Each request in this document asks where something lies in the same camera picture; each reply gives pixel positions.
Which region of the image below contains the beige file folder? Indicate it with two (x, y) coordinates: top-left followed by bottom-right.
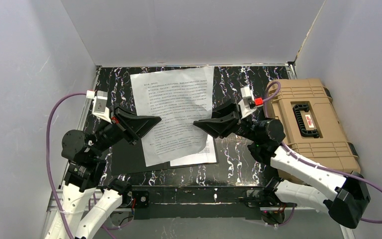
(111, 141), (219, 175)

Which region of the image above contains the printed white paper sheet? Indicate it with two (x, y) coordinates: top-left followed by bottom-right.
(170, 135), (217, 167)

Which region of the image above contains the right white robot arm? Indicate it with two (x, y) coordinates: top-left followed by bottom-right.
(193, 102), (371, 229)

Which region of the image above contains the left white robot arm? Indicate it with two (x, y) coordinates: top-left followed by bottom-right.
(45, 107), (161, 239)

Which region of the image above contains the tan plastic tool case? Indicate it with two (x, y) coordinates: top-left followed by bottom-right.
(267, 78), (361, 173)

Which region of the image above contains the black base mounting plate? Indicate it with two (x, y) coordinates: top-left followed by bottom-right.
(130, 186), (274, 221)

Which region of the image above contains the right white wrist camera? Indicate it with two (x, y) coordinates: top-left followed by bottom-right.
(238, 86), (264, 119)

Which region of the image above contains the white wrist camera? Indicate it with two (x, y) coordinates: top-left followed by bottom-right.
(238, 86), (264, 119)
(86, 90), (111, 123)

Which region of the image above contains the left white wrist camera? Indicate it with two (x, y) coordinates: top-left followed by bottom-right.
(86, 90), (111, 123)

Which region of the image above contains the aluminium frame rail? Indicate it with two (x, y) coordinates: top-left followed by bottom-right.
(41, 186), (357, 239)

